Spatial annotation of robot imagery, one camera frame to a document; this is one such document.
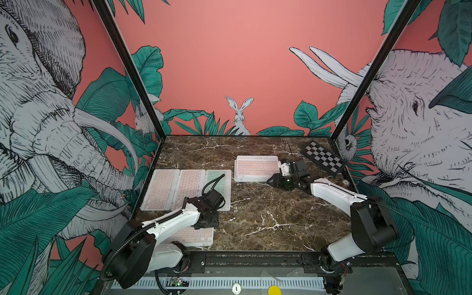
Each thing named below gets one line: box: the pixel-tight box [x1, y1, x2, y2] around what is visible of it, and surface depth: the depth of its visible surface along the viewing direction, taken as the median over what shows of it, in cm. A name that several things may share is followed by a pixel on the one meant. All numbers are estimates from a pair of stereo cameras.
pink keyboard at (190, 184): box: [170, 169, 206, 211], surface depth 100 cm
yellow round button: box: [267, 285, 282, 295], surface depth 70 cm
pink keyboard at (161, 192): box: [140, 169, 181, 211], surface depth 97 cm
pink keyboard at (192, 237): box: [162, 227, 215, 248], surface depth 81 cm
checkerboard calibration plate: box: [299, 140, 347, 176], surface depth 109 cm
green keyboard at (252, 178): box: [234, 173, 275, 183], surface depth 102 cm
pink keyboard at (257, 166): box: [236, 155, 281, 178], surface depth 103 cm
